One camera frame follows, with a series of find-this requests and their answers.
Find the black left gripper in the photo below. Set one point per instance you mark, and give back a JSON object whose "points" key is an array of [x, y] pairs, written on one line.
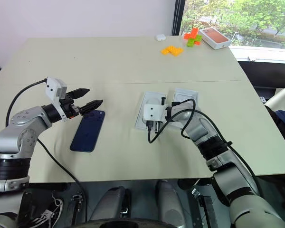
{"points": [[67, 107]]}

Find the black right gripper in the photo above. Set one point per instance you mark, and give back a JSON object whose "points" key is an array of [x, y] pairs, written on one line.
{"points": [[163, 100]]}

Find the dark blue smartphone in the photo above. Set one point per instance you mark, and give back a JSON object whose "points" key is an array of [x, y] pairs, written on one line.
{"points": [[88, 133]]}

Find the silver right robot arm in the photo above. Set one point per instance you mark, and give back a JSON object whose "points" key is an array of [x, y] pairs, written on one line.
{"points": [[199, 128]]}

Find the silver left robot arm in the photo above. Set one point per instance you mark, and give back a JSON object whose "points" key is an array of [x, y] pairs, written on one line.
{"points": [[26, 118]]}

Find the white phone box lid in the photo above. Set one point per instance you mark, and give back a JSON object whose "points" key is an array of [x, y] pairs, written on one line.
{"points": [[186, 95]]}

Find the phone box with orange print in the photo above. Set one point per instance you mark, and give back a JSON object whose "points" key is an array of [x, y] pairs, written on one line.
{"points": [[215, 36]]}

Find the yellow toy brick piece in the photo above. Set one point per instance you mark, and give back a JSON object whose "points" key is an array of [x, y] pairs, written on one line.
{"points": [[172, 50]]}

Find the white earbuds case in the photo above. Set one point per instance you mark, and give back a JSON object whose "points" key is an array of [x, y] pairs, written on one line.
{"points": [[160, 37]]}

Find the green toy brick piece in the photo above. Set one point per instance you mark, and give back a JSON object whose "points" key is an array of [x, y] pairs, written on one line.
{"points": [[194, 40]]}

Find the orange toy brick piece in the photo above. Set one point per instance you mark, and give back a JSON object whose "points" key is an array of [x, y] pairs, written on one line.
{"points": [[192, 33]]}

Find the grey rounded robot leg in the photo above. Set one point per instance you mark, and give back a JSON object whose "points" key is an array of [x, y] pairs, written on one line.
{"points": [[169, 202], [111, 204]]}

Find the black side desk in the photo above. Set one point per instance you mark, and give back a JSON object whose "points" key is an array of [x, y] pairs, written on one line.
{"points": [[268, 76]]}

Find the white windowsill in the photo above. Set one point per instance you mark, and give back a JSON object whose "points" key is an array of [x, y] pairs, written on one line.
{"points": [[263, 53]]}

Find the white padded seat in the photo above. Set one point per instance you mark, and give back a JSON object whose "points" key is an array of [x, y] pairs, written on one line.
{"points": [[281, 97]]}

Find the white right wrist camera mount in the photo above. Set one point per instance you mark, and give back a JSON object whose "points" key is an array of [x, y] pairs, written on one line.
{"points": [[154, 111]]}

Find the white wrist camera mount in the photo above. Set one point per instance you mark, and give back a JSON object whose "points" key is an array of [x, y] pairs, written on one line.
{"points": [[52, 89], [154, 111]]}

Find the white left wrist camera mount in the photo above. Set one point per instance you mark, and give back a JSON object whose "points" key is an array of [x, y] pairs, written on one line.
{"points": [[52, 89]]}

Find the dark window frame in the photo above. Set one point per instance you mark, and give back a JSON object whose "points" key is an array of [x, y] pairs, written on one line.
{"points": [[178, 16]]}

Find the black metal bracket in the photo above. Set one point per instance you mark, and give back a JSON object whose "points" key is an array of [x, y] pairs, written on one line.
{"points": [[204, 206]]}

